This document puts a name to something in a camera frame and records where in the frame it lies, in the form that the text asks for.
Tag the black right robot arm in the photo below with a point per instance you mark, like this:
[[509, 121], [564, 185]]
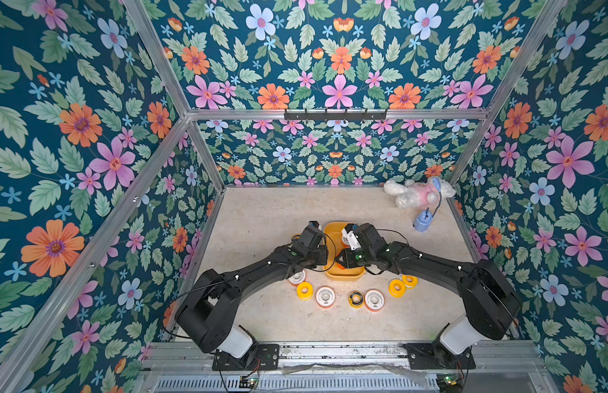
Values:
[[491, 304]]

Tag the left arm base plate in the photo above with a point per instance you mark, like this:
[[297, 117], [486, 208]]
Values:
[[261, 357]]

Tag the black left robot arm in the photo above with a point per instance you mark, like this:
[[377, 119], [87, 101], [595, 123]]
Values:
[[207, 313]]

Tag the yellow plastic storage box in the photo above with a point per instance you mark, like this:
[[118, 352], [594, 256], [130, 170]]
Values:
[[335, 245]]

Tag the orange white tape roll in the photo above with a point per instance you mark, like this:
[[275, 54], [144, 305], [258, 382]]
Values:
[[345, 240], [298, 278], [325, 297], [374, 300]]

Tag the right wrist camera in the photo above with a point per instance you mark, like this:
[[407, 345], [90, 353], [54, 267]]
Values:
[[352, 237]]

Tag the aluminium front rail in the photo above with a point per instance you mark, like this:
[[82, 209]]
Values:
[[489, 356]]

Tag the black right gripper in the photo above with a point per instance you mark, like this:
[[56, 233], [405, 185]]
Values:
[[351, 253]]

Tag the white plush toy pink shirt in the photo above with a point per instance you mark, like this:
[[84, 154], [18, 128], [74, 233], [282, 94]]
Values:
[[419, 195]]

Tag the yellow black tape roll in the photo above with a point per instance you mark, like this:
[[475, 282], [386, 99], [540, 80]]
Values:
[[356, 299]]

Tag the black wall hook rail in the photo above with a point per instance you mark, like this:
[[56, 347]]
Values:
[[335, 115]]

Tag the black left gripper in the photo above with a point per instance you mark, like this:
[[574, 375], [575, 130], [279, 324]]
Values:
[[323, 255]]

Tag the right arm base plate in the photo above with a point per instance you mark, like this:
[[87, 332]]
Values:
[[431, 356]]

